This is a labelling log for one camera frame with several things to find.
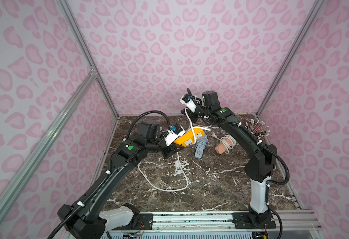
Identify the white cord of yellow strip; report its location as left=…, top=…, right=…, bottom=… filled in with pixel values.
left=137, top=108, right=211, bottom=192

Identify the yellow power strip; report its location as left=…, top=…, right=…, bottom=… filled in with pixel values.
left=174, top=127, right=205, bottom=147

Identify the light blue power strip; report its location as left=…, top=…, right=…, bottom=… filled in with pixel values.
left=194, top=135, right=208, bottom=159

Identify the white cord of pink strip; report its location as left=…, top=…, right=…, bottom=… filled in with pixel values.
left=211, top=132, right=237, bottom=154

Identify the pink power strip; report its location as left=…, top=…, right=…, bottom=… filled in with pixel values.
left=215, top=134, right=236, bottom=154

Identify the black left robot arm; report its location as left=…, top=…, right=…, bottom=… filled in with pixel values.
left=48, top=110, right=186, bottom=239

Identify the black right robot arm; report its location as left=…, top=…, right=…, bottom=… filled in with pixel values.
left=182, top=88, right=290, bottom=217

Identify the bundle of pens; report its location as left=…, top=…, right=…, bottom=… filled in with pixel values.
left=245, top=119, right=270, bottom=139

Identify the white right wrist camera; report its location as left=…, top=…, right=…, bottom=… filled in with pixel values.
left=180, top=94, right=202, bottom=112

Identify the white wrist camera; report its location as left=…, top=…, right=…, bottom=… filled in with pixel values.
left=164, top=124, right=185, bottom=146
left=180, top=94, right=202, bottom=112

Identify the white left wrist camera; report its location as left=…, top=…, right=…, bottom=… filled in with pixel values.
left=164, top=124, right=185, bottom=146

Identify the aluminium corner frame post right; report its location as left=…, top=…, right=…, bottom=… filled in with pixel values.
left=256, top=0, right=326, bottom=119

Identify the aluminium corner frame post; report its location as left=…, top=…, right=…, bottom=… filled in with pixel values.
left=256, top=0, right=326, bottom=119
left=56, top=0, right=120, bottom=119

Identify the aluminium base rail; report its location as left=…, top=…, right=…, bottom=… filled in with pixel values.
left=63, top=210, right=325, bottom=239

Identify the aluminium corner frame post left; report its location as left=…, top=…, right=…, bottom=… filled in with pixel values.
left=56, top=0, right=120, bottom=119

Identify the aluminium diagonal frame bar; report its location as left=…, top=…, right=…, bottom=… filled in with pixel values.
left=0, top=72, right=97, bottom=225

